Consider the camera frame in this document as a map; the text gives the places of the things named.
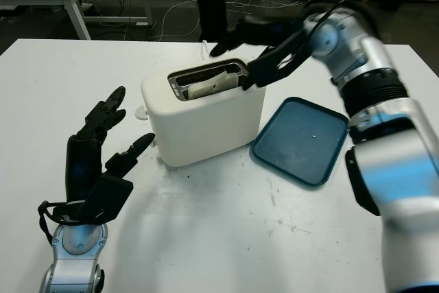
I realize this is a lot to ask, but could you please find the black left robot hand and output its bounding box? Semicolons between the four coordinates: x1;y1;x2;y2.
65;85;156;203

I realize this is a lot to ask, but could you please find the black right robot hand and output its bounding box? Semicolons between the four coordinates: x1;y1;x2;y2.
209;14;308;58

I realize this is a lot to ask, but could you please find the white bread slice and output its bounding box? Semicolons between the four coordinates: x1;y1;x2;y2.
187;71;237;99

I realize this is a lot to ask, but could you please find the cream two-slot toaster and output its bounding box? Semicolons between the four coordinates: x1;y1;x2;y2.
140;58;267;167

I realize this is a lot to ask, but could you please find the blue plastic tray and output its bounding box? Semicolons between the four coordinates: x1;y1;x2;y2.
251;97;351;189

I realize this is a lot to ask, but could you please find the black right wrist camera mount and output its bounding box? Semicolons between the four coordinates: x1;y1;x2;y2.
241;27;318;91

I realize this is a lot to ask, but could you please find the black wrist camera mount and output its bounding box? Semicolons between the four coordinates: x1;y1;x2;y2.
85;173;134;224
241;27;318;91

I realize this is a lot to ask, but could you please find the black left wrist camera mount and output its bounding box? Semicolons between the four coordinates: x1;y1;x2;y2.
85;173;134;224

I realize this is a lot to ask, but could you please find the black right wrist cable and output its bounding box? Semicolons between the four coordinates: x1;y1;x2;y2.
294;0;349;64

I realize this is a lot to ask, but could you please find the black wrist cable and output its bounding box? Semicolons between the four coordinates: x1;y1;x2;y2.
37;200;93;244
294;0;349;64

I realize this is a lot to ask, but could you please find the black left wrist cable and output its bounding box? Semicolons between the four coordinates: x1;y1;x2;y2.
37;200;93;244

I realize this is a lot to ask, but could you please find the white floor cable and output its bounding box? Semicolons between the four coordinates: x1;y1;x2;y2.
159;0;305;42

